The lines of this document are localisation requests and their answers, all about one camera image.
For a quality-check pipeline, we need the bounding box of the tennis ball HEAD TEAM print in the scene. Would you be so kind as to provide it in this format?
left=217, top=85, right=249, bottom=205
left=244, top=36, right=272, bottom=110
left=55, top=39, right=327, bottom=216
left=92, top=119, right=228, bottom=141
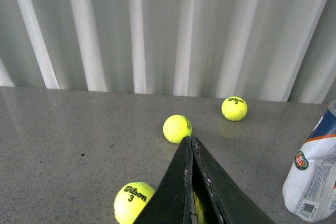
left=163, top=114, right=192, bottom=144

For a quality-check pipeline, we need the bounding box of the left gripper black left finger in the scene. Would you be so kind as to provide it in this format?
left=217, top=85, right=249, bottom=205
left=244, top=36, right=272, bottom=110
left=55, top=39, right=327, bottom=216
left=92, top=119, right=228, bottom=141
left=135, top=137, right=193, bottom=224

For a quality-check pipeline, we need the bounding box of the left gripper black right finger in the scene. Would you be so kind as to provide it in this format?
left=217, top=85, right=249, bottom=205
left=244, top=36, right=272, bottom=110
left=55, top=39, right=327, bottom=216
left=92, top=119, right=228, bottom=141
left=191, top=137, right=273, bottom=223

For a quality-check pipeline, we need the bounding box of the Wilson Roland Garros tennis can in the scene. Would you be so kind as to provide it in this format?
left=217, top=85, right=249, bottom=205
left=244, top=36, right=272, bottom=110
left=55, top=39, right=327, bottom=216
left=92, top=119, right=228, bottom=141
left=282, top=100, right=335, bottom=222

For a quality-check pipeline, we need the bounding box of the near Wilson 3 tennis ball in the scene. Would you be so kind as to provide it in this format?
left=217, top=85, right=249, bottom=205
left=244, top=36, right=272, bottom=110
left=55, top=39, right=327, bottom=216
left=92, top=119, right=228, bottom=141
left=113, top=182, right=207, bottom=224

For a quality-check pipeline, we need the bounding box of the white pleated curtain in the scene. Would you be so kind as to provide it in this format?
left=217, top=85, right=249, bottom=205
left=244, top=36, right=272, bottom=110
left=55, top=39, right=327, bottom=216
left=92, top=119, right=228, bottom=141
left=1, top=0, right=335, bottom=103

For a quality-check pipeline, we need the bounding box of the far Wilson 3 tennis ball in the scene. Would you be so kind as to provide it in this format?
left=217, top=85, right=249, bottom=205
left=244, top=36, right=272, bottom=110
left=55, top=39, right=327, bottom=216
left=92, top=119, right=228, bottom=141
left=221, top=96, right=248, bottom=121

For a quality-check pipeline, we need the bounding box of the wilson 3 tennis ball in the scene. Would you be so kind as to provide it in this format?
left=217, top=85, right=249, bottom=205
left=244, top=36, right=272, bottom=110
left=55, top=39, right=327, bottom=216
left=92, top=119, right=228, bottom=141
left=221, top=96, right=248, bottom=121
left=113, top=182, right=207, bottom=224

